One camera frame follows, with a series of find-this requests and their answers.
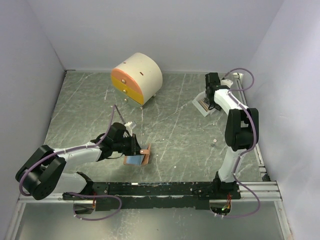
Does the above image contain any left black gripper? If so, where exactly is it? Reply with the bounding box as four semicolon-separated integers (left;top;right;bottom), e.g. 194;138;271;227
113;133;145;156

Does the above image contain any pink leather card holder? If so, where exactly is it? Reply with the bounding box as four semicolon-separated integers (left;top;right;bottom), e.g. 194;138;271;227
123;143;151;166

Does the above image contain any white plastic card bin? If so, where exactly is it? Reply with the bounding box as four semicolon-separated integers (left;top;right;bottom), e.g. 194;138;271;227
192;91;217;117

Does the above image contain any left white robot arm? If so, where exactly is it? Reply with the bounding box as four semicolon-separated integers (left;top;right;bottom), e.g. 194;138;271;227
15;122;150;200

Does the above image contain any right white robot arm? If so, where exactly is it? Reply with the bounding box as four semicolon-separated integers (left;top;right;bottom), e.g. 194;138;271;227
205;72;259;199

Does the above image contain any stack of cards in bin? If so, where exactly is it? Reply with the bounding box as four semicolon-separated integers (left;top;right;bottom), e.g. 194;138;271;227
198;98;212;112

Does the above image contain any cream round drawer cabinet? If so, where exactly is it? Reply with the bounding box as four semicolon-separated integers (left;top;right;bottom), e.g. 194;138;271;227
110;52;163;108

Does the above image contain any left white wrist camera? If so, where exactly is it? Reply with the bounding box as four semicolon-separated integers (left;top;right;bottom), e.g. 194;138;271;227
124;121;137;136

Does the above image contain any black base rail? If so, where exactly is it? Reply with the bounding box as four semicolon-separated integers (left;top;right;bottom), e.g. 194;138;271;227
62;181;242;212

